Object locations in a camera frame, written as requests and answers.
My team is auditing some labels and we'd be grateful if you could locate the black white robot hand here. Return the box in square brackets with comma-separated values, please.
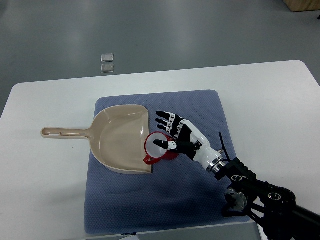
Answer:
[153, 111, 226, 174]

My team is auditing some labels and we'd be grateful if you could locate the red cup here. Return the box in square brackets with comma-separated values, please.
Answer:
[143, 131, 179, 165]

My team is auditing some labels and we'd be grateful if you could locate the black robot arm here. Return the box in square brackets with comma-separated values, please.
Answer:
[209, 158, 320, 240]

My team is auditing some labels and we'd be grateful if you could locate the beige plastic dustpan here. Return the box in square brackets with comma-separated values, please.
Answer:
[40, 104, 152, 175]

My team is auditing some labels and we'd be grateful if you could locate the blue textured mat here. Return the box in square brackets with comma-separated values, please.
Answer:
[84, 90, 249, 235]

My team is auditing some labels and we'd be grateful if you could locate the lower metal floor plate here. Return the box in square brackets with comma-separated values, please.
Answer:
[100, 63, 115, 74]

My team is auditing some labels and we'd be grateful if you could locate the metal floor plate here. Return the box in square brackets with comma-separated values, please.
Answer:
[100, 63, 115, 74]
[100, 53, 114, 63]

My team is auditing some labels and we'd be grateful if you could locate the upper metal floor plate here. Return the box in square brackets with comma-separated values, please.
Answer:
[100, 53, 114, 63]

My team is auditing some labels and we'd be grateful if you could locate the wooden box corner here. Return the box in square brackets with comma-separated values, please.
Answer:
[283, 0, 320, 13]

